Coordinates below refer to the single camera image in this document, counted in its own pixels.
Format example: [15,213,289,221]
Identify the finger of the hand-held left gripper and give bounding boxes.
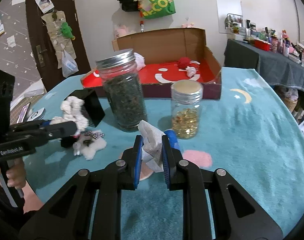
[7,121,78,147]
[9,119,52,132]

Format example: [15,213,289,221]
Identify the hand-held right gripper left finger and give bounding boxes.
[18,135,145,240]

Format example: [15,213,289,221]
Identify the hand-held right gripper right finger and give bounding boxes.
[161,134,284,240]

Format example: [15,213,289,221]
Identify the black scrunchie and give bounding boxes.
[60,135,80,148]

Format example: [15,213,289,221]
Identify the beige round powder puff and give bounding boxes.
[139,167,155,181]

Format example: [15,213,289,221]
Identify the cream lace scrunchie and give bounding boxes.
[51,96,89,130]

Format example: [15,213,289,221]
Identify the grey white mesh pouch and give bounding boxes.
[138,120,165,173]

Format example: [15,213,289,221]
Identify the blue bandage roll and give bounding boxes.
[164,129,180,150]

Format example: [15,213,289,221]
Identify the white fluffy star hair clip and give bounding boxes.
[72,129,107,160]

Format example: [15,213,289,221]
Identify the white mesh bath pouf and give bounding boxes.
[134,52,145,70]

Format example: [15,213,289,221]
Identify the red knitted pouch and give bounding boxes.
[167,57,191,70]

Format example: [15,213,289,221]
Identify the cardboard box red inside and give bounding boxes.
[81,27,222,100]

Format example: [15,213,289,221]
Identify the person's left forearm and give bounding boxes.
[23,184,44,214]

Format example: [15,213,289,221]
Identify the person's left hand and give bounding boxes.
[6,159,27,188]

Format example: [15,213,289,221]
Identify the white small case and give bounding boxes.
[26,107,46,122]

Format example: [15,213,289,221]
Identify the smartphone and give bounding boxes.
[17,102,31,123]

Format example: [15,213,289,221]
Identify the black square box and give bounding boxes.
[64,89,106,127]

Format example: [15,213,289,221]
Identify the short jar gold capsules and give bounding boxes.
[170,79,204,140]

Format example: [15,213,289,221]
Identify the clear plastic bag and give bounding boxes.
[61,50,79,78]

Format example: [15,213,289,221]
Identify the tall glass jar dried leaves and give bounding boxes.
[96,49,148,132]

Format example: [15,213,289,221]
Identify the brown door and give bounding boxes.
[26,0,91,93]

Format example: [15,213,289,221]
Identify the beige hanging door organizer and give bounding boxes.
[41,10,77,69]

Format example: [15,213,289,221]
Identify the green plush toy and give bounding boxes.
[61,22,75,40]

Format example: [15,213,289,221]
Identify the round picture door sticker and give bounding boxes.
[35,0,54,13]

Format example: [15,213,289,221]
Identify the red plastic tray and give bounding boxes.
[254,39,272,51]

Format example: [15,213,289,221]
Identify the side table with toiletries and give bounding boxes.
[224,14,304,70]

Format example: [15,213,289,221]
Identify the door handle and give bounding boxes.
[36,45,47,68]

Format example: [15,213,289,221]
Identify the wall mirror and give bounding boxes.
[212,0,243,34]

